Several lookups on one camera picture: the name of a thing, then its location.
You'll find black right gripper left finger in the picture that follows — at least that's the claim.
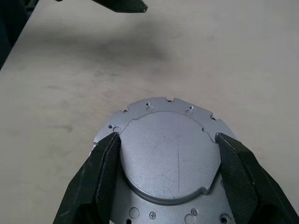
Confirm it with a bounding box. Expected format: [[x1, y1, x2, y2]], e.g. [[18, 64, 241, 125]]
[[52, 132, 122, 224]]

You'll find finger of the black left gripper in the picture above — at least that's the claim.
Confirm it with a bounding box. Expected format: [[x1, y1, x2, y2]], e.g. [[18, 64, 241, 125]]
[[90, 0, 149, 14]]

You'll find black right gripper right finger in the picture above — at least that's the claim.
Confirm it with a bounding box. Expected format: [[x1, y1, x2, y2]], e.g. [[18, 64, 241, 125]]
[[214, 132, 299, 224]]

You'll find silver motor stator housing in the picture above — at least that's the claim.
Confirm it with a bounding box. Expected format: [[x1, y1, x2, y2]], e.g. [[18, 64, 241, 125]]
[[89, 96, 242, 224]]

